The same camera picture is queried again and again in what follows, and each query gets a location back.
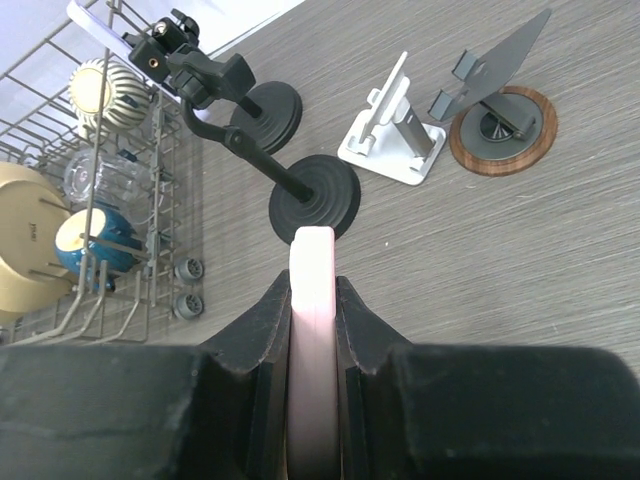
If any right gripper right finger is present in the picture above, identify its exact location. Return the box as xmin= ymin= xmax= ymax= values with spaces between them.
xmin=336 ymin=277 xmax=639 ymax=479

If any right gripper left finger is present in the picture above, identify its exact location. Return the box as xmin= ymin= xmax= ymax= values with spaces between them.
xmin=1 ymin=272 xmax=291 ymax=479

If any pink phone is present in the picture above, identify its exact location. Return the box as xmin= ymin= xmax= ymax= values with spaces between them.
xmin=286 ymin=227 xmax=340 ymax=479

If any black gooseneck phone stand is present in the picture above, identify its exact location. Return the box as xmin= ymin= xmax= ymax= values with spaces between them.
xmin=167 ymin=44 xmax=363 ymax=246

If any wooden base phone stand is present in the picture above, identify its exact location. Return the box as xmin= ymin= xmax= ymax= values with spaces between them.
xmin=428 ymin=8 xmax=559 ymax=177

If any black round-base phone stand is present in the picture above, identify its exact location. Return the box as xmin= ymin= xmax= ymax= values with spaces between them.
xmin=122 ymin=9 xmax=303 ymax=154

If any white folding phone stand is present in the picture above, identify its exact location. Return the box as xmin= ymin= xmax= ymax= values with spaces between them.
xmin=337 ymin=51 xmax=447 ymax=186

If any blue ceramic mug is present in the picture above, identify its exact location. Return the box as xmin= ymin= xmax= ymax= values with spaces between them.
xmin=54 ymin=204 xmax=143 ymax=292

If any clear glass cup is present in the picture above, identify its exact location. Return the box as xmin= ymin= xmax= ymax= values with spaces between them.
xmin=63 ymin=148 xmax=153 ymax=207

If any right yellow plate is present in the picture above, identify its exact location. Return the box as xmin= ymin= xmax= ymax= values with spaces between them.
xmin=1 ymin=162 xmax=71 ymax=325

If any cream ribbed mug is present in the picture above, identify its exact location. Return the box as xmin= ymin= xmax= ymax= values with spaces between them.
xmin=68 ymin=58 xmax=151 ymax=142

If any grey wire dish rack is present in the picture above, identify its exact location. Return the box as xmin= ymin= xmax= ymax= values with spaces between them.
xmin=1 ymin=1 xmax=204 ymax=345

